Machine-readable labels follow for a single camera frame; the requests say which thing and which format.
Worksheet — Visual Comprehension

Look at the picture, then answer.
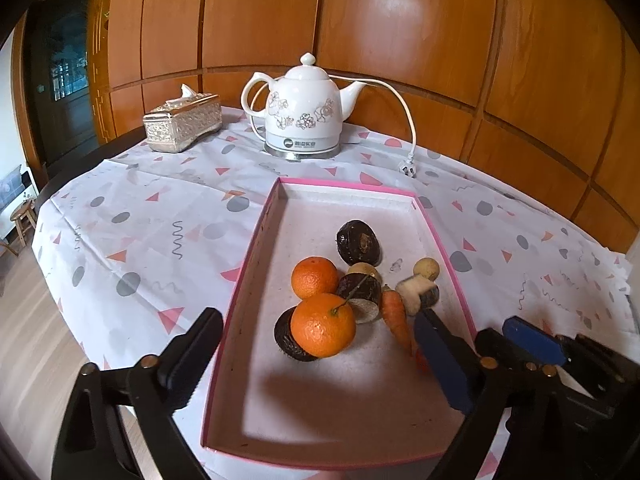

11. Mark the wooden stool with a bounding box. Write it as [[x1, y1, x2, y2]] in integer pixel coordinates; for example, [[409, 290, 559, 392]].
[[9, 199, 39, 249]]

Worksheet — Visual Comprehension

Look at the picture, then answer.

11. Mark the silver embossed tissue box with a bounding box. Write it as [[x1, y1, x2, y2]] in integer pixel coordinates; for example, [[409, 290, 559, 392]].
[[142, 83, 223, 154]]

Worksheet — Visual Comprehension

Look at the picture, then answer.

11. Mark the white power cord with plug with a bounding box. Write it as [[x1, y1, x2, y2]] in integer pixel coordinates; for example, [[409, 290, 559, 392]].
[[327, 74, 419, 179]]

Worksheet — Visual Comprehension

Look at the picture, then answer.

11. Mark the cut dark water chestnut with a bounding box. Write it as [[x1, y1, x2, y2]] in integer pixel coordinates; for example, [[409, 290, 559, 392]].
[[334, 272, 382, 324]]

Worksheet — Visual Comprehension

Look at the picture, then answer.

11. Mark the white floral ceramic kettle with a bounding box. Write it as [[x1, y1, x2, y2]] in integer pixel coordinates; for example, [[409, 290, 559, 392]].
[[241, 52, 370, 147]]

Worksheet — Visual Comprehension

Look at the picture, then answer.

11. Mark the silver kettle base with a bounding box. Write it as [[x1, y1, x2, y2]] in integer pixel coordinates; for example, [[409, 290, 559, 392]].
[[263, 141, 341, 162]]

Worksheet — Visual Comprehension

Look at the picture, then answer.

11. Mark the half-peeled water chestnut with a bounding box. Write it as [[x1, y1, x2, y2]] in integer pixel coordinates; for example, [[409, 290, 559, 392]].
[[395, 275, 440, 317]]

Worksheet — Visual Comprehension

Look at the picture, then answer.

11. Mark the small orange carrot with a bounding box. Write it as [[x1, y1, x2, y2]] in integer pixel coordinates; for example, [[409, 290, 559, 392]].
[[380, 287, 419, 357]]

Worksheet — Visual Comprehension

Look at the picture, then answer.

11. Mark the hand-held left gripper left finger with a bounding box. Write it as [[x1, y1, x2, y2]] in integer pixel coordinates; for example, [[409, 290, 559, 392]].
[[50, 306, 225, 480]]

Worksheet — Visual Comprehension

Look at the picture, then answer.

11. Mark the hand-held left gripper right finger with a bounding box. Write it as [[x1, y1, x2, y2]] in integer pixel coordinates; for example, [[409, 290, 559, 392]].
[[413, 308, 571, 480]]

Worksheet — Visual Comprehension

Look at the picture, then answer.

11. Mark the orange with stem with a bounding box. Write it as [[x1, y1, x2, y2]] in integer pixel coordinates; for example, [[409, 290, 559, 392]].
[[290, 293, 357, 359]]

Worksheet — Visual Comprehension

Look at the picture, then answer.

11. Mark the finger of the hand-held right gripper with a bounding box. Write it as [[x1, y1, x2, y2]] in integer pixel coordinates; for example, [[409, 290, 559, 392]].
[[474, 316, 571, 368]]

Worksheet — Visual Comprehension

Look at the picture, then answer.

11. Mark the white patterned tablecloth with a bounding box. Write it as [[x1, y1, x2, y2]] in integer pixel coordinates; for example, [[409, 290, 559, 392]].
[[31, 105, 633, 480]]

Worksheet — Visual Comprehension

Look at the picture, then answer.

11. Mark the pink-edged cardboard box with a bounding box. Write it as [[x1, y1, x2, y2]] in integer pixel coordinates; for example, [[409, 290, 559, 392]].
[[201, 176, 479, 472]]

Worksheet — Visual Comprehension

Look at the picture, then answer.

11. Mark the small yellow longan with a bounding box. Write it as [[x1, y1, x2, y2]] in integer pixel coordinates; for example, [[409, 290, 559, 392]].
[[412, 257, 441, 282], [346, 262, 380, 282]]

